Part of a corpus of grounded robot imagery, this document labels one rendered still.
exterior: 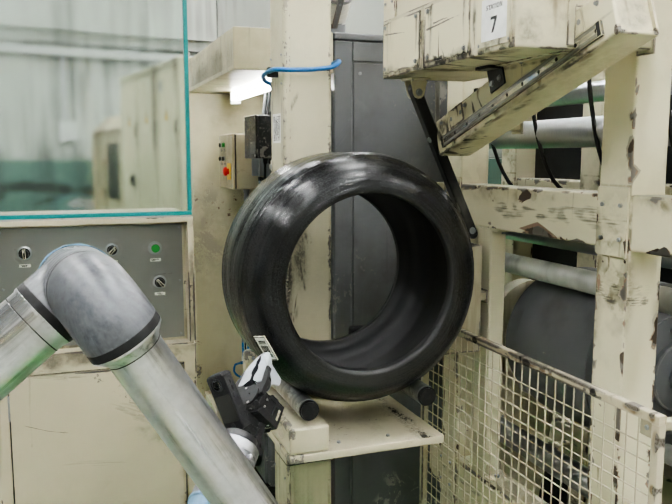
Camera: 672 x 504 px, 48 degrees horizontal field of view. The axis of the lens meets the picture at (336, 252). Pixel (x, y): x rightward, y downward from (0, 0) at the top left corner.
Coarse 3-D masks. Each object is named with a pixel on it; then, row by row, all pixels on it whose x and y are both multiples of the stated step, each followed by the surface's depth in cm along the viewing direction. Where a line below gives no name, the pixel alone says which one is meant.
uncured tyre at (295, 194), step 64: (256, 192) 167; (320, 192) 154; (384, 192) 158; (256, 256) 152; (448, 256) 166; (256, 320) 154; (384, 320) 191; (448, 320) 167; (320, 384) 159; (384, 384) 164
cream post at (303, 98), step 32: (288, 0) 184; (320, 0) 187; (288, 32) 185; (320, 32) 188; (288, 64) 186; (320, 64) 189; (288, 96) 187; (320, 96) 190; (288, 128) 188; (320, 128) 191; (288, 160) 189; (320, 224) 194; (320, 256) 195; (288, 288) 193; (320, 288) 196; (320, 320) 197; (288, 480) 200; (320, 480) 203
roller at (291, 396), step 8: (280, 384) 173; (288, 384) 170; (280, 392) 172; (288, 392) 167; (296, 392) 165; (288, 400) 166; (296, 400) 162; (304, 400) 159; (312, 400) 159; (296, 408) 160; (304, 408) 158; (312, 408) 159; (304, 416) 158; (312, 416) 159
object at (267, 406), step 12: (240, 396) 145; (252, 396) 143; (264, 396) 145; (252, 408) 142; (264, 408) 144; (276, 408) 148; (252, 420) 143; (264, 420) 144; (240, 432) 138; (252, 432) 142; (264, 432) 146
